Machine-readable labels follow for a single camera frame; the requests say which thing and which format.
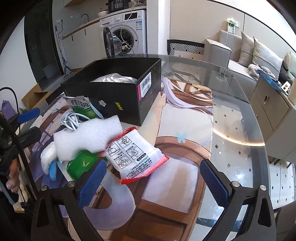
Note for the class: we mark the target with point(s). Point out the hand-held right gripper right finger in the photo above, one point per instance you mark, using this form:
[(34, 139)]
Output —
[(215, 183)]

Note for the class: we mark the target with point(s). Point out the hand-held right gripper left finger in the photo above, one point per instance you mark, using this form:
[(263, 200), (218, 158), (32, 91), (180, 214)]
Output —
[(92, 183)]

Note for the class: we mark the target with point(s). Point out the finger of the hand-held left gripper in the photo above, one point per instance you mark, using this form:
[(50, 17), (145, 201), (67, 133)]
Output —
[(30, 135), (29, 115)]

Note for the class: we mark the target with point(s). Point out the white blue soft pad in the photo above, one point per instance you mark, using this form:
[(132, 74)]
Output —
[(47, 157)]

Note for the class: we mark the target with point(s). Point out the white foam sheet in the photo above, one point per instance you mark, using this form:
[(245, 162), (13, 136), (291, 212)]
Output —
[(85, 136)]

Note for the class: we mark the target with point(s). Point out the red white snack packet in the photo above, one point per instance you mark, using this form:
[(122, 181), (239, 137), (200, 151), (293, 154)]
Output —
[(134, 157)]

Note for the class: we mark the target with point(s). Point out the green white medicine packet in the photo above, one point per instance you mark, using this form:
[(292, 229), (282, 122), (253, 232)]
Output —
[(79, 105)]

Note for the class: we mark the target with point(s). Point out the black cardboard box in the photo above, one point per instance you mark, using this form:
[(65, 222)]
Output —
[(120, 102)]

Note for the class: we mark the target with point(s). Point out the person's left hand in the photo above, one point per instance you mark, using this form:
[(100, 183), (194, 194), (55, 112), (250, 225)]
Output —
[(12, 180)]

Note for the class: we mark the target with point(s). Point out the brown cardboard box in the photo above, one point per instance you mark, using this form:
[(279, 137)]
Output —
[(34, 97)]

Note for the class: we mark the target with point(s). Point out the purple bag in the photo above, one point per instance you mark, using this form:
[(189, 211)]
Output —
[(8, 107)]

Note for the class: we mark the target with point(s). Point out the printed table mat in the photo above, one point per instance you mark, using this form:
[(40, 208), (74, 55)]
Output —
[(175, 143)]

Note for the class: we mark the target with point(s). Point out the black tripod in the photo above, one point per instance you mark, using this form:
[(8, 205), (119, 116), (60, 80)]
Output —
[(67, 67)]

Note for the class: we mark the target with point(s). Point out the black television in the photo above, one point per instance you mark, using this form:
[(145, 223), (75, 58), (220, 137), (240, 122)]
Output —
[(41, 46)]

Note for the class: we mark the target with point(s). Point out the beige side cabinet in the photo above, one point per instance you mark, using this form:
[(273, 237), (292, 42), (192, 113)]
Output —
[(270, 111)]

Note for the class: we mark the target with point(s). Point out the white kitchen counter cabinet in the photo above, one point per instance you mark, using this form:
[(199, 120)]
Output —
[(81, 37)]

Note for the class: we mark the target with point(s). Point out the white plastic bag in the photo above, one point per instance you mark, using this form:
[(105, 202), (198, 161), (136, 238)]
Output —
[(115, 78)]

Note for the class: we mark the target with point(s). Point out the kitchen faucet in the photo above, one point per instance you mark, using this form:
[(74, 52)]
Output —
[(85, 17)]

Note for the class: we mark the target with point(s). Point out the blue tray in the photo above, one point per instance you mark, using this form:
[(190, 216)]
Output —
[(268, 77)]

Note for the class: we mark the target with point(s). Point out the grey fur cloth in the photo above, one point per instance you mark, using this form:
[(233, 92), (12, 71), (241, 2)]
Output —
[(254, 69)]

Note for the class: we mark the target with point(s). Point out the white bowl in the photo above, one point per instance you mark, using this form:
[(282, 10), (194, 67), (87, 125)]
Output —
[(103, 13)]

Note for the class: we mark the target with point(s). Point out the grey sofa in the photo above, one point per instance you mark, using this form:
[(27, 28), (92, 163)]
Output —
[(219, 55)]

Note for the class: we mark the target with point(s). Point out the black jacket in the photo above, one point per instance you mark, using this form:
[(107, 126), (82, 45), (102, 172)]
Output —
[(285, 73)]

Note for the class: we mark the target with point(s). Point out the grey cushion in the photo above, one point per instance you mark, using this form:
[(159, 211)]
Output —
[(246, 49), (266, 55)]

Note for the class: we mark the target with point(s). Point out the black white patterned chair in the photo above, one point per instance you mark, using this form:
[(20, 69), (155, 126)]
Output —
[(185, 47)]

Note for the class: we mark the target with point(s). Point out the white washing machine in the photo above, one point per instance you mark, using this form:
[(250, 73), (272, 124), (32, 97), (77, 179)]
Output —
[(137, 27)]

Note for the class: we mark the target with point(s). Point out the black pressure cooker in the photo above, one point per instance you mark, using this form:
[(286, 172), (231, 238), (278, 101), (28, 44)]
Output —
[(118, 5)]

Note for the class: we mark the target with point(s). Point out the small white frame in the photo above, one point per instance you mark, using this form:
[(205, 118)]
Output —
[(286, 87)]

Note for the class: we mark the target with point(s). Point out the wall socket with charger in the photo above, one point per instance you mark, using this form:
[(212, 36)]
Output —
[(232, 24)]

